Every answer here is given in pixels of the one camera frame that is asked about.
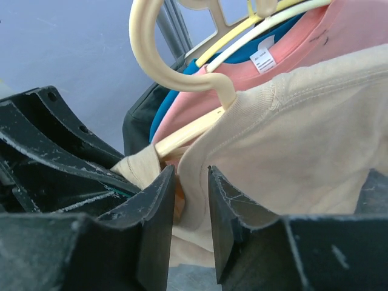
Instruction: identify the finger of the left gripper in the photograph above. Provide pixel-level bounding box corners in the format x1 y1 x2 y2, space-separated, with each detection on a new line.
1 141 133 214
0 85 143 198

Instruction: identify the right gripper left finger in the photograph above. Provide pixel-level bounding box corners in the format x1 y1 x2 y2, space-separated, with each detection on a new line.
1 166 175 290

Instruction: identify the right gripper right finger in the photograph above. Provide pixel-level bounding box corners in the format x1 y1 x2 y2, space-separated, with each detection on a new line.
208 166 387 290

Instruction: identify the beige t shirt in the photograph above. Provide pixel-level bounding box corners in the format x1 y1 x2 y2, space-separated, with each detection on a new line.
109 42 388 268

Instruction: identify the pale peach plastic hanger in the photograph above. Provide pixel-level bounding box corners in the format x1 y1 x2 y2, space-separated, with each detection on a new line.
129 1 236 160

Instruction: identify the cream plastic hanger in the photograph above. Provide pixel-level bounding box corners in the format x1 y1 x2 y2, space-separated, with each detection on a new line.
206 0 332 73

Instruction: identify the pink t shirt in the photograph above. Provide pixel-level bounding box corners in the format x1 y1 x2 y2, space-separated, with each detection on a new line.
150 0 387 144

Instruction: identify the dark grey t shirt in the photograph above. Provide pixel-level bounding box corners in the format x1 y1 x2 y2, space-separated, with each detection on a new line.
122 82 178 156

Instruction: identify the teal blue t shirt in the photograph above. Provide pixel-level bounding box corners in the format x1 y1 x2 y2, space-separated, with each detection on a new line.
149 12 307 143

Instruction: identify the yellow plastic hanger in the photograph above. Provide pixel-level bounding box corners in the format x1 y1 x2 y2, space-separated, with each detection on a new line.
195 0 307 68

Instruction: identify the beige wooden hanger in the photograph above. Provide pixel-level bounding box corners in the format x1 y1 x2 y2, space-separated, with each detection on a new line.
175 0 278 58

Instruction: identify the aluminium frame rail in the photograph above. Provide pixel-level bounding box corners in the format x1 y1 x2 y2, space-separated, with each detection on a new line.
156 0 193 59

